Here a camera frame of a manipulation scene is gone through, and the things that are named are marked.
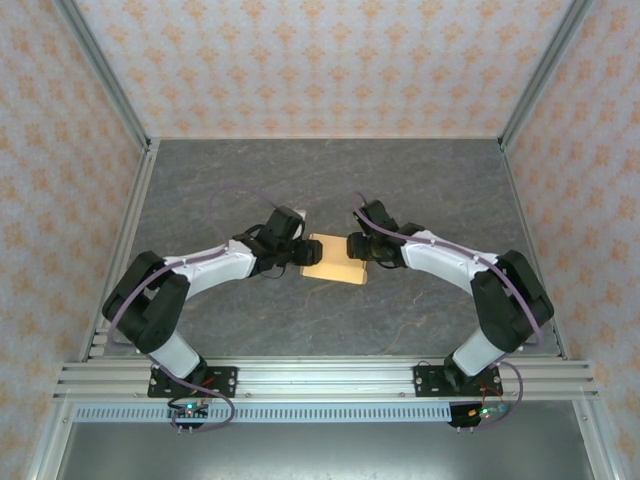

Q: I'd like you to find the aluminium mounting rail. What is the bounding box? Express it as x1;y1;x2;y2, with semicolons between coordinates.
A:
52;360;600;401

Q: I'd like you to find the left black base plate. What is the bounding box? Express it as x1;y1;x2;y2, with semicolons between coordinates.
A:
147;366;239;399

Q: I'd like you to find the grey metal sheet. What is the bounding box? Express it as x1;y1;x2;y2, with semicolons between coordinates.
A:
54;422;596;480

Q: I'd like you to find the aluminium table side rail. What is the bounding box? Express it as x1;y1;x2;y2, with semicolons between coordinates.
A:
77;139;161;362
499;142;571;361

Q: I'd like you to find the aluminium frame bar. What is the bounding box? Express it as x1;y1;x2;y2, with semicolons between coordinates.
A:
572;399;619;480
27;399;76;480

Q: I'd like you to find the orange paper box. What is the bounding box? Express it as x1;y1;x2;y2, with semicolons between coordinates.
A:
299;232;370;285

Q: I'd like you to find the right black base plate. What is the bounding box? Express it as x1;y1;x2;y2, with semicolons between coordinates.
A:
413;364;504;400

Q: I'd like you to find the aluminium frame post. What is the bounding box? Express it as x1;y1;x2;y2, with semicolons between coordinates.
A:
498;0;599;151
52;0;154;154

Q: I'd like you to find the slotted grey cable duct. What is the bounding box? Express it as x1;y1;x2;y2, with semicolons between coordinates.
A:
73;404;454;424

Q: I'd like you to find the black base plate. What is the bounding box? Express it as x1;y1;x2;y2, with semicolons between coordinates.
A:
413;364;504;400
147;366;239;399

